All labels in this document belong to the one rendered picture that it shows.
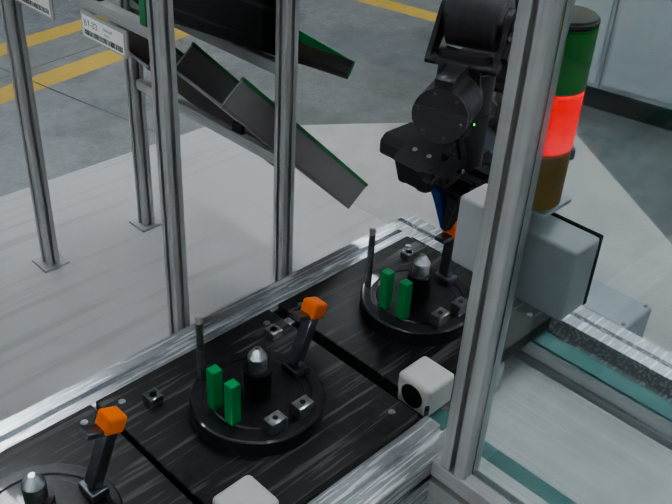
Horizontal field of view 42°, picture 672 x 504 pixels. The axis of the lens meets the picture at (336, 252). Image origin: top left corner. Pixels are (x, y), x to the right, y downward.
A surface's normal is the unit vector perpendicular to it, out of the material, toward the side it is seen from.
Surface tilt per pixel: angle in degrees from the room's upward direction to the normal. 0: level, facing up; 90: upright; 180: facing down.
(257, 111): 90
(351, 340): 0
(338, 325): 0
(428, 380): 0
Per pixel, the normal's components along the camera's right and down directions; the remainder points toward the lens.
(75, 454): 0.05, -0.83
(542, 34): -0.71, 0.36
